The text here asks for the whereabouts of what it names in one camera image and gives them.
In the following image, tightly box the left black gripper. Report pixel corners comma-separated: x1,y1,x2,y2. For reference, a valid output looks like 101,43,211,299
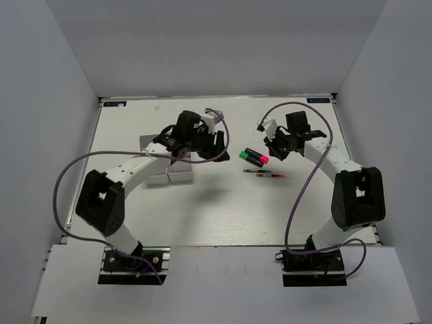
186,126,230,163

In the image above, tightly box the pink highlighter marker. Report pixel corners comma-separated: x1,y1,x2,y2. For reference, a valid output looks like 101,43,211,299
244,148,269,164

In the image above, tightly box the green highlighter marker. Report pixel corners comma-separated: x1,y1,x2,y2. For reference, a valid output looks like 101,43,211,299
239,151,264,167

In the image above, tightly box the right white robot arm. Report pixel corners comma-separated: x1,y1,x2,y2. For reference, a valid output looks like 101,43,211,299
259,111,385,269

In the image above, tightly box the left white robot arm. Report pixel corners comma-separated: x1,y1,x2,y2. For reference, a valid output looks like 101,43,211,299
76,108,230,269

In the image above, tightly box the right white organizer box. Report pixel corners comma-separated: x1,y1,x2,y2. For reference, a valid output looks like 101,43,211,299
167,161,193,183

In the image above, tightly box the green gel pen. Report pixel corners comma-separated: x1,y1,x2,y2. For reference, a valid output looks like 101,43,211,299
243,169,272,174

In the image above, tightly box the red gel pen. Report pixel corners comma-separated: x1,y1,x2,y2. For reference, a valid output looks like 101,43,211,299
256,173,287,178

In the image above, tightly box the right blue table label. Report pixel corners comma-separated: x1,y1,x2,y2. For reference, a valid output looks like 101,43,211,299
306,97,331,104

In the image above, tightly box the blue table label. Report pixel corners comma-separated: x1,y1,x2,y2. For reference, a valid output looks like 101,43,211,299
306,97,331,104
103,101,127,107

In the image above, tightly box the left blue table label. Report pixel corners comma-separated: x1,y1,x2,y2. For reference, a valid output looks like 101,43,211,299
103,101,127,107

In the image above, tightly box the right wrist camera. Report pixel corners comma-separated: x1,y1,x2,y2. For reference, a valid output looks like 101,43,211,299
257,117,278,141

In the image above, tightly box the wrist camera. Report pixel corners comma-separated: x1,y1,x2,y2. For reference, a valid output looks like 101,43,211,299
257,117,278,141
200,108,224,134

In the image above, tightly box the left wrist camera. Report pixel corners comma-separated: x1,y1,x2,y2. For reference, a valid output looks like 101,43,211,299
200,108,224,134

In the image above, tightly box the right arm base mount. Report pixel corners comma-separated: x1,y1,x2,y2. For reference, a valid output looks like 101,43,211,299
275,250,347,288

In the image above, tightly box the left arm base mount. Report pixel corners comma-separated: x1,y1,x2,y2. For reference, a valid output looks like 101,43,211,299
98,247,170,286

